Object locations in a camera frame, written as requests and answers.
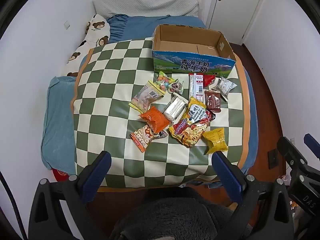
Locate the black cable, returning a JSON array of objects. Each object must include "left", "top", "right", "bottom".
[{"left": 0, "top": 172, "right": 28, "bottom": 240}]

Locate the white door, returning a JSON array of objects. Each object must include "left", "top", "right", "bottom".
[{"left": 207, "top": 0, "right": 269, "bottom": 44}]

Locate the dark wall socket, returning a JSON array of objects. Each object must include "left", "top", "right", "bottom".
[{"left": 267, "top": 149, "right": 279, "bottom": 170}]

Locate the colourful candy bag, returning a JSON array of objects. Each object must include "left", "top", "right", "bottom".
[{"left": 154, "top": 71, "right": 175, "bottom": 96}]

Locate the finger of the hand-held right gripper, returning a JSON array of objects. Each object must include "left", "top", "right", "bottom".
[
  {"left": 304, "top": 134, "right": 320, "bottom": 158},
  {"left": 277, "top": 136, "right": 313, "bottom": 178}
]

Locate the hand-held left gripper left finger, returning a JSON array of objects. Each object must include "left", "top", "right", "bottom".
[{"left": 27, "top": 151, "right": 112, "bottom": 240}]

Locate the blue fleece blanket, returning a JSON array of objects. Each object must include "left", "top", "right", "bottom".
[{"left": 41, "top": 76, "right": 80, "bottom": 170}]

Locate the white grey snack packet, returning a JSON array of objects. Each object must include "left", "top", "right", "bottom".
[{"left": 210, "top": 77, "right": 237, "bottom": 102}]

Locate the small red snack packet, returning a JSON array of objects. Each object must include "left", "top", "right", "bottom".
[{"left": 203, "top": 74, "right": 216, "bottom": 87}]

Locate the green white checkered blanket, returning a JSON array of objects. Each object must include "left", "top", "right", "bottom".
[{"left": 71, "top": 38, "right": 251, "bottom": 188}]

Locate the long white stick packet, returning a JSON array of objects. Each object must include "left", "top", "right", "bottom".
[{"left": 188, "top": 72, "right": 206, "bottom": 103}]

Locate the small picture snack packet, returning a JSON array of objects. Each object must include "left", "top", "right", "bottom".
[{"left": 168, "top": 79, "right": 185, "bottom": 95}]

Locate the yellow-edged pastry packet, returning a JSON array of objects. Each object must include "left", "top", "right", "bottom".
[{"left": 129, "top": 81, "right": 166, "bottom": 113}]

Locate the brown snack packet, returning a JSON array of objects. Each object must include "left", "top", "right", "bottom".
[{"left": 204, "top": 89, "right": 222, "bottom": 113}]

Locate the orange snack packet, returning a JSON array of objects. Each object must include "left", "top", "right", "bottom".
[{"left": 138, "top": 106, "right": 171, "bottom": 133}]

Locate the bear print pillow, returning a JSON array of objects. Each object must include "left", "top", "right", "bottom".
[{"left": 65, "top": 14, "right": 112, "bottom": 78}]

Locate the grey textured pillow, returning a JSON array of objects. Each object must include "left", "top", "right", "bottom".
[{"left": 92, "top": 0, "right": 200, "bottom": 19}]

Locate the plastic bag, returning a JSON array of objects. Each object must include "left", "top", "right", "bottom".
[{"left": 280, "top": 174, "right": 300, "bottom": 212}]

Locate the small yellow snack packet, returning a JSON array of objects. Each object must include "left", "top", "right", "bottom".
[{"left": 202, "top": 127, "right": 229, "bottom": 155}]

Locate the orange white biscuit packet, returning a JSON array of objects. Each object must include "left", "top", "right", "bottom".
[{"left": 129, "top": 124, "right": 168, "bottom": 153}]

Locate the yellow instant noodle packet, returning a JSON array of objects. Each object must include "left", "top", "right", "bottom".
[{"left": 169, "top": 109, "right": 216, "bottom": 148}]

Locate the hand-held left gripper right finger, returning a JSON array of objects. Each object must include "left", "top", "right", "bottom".
[{"left": 212, "top": 151, "right": 295, "bottom": 240}]

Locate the printed cardboard box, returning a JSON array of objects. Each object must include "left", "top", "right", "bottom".
[{"left": 151, "top": 24, "right": 237, "bottom": 79}]

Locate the red printed bag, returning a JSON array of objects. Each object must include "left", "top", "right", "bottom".
[{"left": 51, "top": 167, "right": 70, "bottom": 182}]

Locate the silver wafer packet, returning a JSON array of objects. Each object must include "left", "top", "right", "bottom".
[{"left": 163, "top": 92, "right": 188, "bottom": 122}]

